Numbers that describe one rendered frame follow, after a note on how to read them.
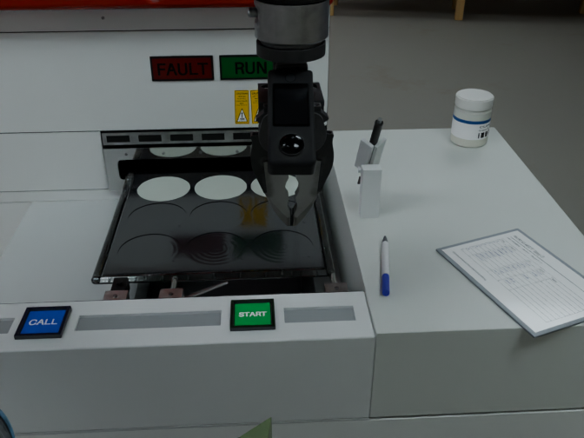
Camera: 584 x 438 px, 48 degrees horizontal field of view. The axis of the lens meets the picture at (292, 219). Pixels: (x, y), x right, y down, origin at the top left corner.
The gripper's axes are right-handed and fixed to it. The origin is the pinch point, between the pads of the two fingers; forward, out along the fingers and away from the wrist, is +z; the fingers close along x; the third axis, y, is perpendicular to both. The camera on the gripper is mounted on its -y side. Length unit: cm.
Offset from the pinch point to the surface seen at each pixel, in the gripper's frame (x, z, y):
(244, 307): 5.9, 14.2, 2.1
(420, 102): -100, 111, 325
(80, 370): 26.0, 18.2, -4.1
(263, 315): 3.5, 14.2, 0.2
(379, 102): -74, 111, 327
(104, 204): 36, 29, 56
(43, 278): 41, 29, 30
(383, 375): -11.4, 21.1, -4.0
